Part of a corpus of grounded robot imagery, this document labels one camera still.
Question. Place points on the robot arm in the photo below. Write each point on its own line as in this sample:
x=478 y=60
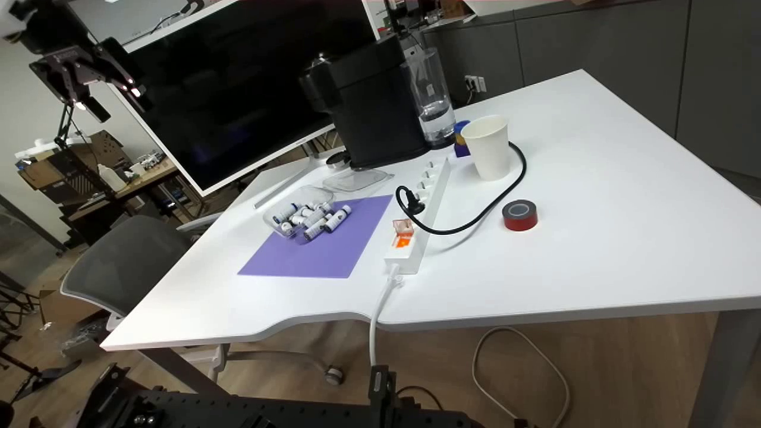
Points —
x=10 y=18

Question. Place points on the white paper cup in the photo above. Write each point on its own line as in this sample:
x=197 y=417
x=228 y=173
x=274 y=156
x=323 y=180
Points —
x=489 y=148

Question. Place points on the clear plastic bowl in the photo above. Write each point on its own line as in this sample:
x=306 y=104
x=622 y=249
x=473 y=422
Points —
x=309 y=193

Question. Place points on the heap of small white bottles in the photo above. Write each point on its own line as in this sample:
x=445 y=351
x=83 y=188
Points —
x=303 y=220

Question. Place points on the small white bottle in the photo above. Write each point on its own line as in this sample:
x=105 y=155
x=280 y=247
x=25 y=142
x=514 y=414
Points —
x=337 y=219

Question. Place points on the clear plastic tray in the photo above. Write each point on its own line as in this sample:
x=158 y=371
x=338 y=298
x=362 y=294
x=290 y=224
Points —
x=357 y=178

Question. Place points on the white power strip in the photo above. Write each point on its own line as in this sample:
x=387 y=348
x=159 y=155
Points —
x=425 y=202

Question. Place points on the grey office chair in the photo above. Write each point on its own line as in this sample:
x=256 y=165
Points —
x=122 y=261

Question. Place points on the purple mat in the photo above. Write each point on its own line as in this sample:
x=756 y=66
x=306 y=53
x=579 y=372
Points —
x=321 y=255

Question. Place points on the cardboard box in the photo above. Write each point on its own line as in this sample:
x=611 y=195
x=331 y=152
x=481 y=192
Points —
x=65 y=308

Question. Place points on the large white-framed monitor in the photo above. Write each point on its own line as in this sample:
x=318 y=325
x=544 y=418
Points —
x=238 y=89

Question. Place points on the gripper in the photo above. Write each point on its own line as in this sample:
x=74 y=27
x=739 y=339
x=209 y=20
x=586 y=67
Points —
x=62 y=62

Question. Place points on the wall socket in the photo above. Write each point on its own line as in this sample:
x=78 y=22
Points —
x=475 y=83

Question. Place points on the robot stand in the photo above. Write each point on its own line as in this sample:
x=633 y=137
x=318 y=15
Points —
x=238 y=410

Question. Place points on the red tape roll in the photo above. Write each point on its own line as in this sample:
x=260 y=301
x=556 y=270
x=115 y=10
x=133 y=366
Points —
x=520 y=215

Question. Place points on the black coffee machine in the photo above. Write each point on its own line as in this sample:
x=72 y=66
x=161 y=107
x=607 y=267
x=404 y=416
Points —
x=374 y=107

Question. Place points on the cluttered wooden table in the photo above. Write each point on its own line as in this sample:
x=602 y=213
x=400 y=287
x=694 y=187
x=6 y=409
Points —
x=95 y=178

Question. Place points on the blue and yellow object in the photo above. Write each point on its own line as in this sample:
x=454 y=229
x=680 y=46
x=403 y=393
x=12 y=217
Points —
x=461 y=142

